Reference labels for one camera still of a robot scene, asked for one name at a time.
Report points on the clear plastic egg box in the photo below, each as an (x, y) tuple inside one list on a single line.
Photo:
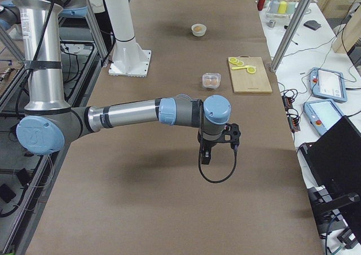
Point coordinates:
[(211, 76)]

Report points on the lemon slice middle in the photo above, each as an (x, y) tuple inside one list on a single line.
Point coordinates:
[(239, 63)]

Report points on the yellow toy knife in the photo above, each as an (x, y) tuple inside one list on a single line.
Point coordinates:
[(240, 67)]

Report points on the lower teach pendant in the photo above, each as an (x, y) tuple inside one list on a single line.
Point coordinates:
[(322, 114)]

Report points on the lemon slice by knife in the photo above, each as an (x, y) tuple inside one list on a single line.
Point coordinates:
[(251, 69)]

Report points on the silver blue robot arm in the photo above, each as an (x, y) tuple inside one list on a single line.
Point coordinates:
[(50, 123)]

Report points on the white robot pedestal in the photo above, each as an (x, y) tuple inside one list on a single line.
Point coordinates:
[(128, 58)]

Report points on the aluminium frame post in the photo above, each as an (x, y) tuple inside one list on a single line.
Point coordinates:
[(289, 34)]

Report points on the wooden cutting board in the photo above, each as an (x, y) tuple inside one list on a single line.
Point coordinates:
[(246, 83)]

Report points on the tray of coloured cups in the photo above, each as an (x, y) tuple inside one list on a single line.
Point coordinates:
[(281, 9)]

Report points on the black power strip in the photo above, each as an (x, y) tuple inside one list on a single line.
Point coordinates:
[(292, 114)]

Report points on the teach pendant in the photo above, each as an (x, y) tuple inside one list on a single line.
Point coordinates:
[(325, 83), (322, 114)]

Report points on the small metal cup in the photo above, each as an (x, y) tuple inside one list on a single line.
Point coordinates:
[(271, 23)]

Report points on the upper teach pendant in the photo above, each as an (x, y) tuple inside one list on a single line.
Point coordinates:
[(325, 83)]

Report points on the black monitor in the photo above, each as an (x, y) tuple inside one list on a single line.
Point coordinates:
[(334, 160)]

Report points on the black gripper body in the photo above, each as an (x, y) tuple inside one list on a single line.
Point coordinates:
[(208, 145)]

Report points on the cream round bowl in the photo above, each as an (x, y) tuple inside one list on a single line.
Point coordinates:
[(200, 33)]

